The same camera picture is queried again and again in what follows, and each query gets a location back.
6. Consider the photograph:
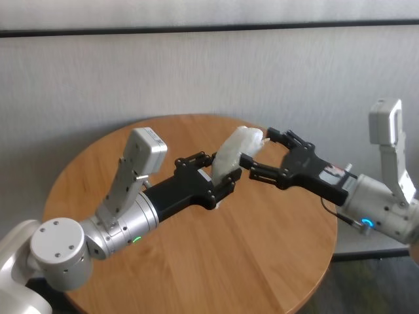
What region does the left wrist camera mount bracket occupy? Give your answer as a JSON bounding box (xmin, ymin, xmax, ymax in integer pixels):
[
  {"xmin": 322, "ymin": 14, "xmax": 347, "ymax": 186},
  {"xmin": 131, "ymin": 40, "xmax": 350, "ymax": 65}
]
[{"xmin": 94, "ymin": 156, "xmax": 148, "ymax": 230}]

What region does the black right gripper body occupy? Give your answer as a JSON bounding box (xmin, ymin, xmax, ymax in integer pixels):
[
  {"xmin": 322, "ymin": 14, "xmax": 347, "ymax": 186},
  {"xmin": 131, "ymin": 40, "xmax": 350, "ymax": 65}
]
[{"xmin": 277, "ymin": 143, "xmax": 358, "ymax": 206}]

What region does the white plastic-wrapped sandbag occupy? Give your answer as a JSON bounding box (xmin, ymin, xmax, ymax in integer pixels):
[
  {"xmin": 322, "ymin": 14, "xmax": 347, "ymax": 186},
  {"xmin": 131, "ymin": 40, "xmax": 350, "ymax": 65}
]
[{"xmin": 211, "ymin": 126, "xmax": 271, "ymax": 187}]

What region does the black baseboard strip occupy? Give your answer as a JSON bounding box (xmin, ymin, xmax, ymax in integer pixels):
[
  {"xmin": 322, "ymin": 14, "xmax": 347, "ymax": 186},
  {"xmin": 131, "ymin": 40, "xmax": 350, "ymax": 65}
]
[{"xmin": 331, "ymin": 245, "xmax": 414, "ymax": 262}]

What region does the right wrist camera mount bracket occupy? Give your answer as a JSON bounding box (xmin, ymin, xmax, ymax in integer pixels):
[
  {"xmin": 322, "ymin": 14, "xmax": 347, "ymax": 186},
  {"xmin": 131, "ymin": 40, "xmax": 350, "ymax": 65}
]
[{"xmin": 378, "ymin": 99, "xmax": 419, "ymax": 209}]

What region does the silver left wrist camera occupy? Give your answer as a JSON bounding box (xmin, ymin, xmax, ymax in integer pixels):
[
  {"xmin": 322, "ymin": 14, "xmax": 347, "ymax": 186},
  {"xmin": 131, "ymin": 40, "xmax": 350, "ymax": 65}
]
[{"xmin": 126, "ymin": 126, "xmax": 168, "ymax": 174}]

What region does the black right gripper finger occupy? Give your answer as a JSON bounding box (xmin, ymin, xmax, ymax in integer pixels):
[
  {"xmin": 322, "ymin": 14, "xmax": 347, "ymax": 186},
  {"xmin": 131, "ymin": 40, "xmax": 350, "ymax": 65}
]
[
  {"xmin": 240, "ymin": 155, "xmax": 286, "ymax": 190},
  {"xmin": 266, "ymin": 126, "xmax": 312, "ymax": 154}
]

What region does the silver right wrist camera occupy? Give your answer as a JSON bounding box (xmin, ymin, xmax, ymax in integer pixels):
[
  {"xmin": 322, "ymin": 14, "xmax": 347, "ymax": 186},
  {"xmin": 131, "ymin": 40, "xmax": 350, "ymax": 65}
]
[{"xmin": 368, "ymin": 97, "xmax": 403, "ymax": 147}]

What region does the black wall strip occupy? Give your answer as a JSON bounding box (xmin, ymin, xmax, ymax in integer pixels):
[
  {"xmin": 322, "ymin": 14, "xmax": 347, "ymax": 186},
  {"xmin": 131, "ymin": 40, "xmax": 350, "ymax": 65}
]
[{"xmin": 0, "ymin": 18, "xmax": 419, "ymax": 39}]

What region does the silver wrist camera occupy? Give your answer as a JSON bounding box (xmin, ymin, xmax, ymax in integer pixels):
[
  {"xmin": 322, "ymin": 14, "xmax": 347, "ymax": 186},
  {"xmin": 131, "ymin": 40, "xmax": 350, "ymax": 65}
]
[
  {"xmin": 126, "ymin": 126, "xmax": 168, "ymax": 174},
  {"xmin": 368, "ymin": 97, "xmax": 403, "ymax": 147}
]

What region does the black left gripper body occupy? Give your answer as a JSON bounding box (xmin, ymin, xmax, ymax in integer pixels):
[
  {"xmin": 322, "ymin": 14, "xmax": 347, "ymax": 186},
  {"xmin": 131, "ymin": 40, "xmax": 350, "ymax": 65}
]
[{"xmin": 143, "ymin": 165, "xmax": 219, "ymax": 226}]

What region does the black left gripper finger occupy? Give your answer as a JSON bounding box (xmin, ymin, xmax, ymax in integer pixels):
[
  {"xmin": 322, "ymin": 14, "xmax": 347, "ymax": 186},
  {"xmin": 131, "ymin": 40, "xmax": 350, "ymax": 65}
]
[
  {"xmin": 210, "ymin": 167, "xmax": 244, "ymax": 209},
  {"xmin": 174, "ymin": 150, "xmax": 216, "ymax": 171}
]

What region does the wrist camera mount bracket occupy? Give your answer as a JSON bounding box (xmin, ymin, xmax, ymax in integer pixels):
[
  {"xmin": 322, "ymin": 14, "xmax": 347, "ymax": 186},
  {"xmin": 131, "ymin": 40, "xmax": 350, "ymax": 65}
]
[
  {"xmin": 378, "ymin": 99, "xmax": 419, "ymax": 209},
  {"xmin": 94, "ymin": 156, "xmax": 148, "ymax": 230}
]

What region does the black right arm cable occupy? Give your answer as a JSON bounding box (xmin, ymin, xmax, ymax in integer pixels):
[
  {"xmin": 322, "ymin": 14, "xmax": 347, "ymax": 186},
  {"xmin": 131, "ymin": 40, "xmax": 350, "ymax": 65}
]
[{"xmin": 319, "ymin": 196, "xmax": 373, "ymax": 235}]

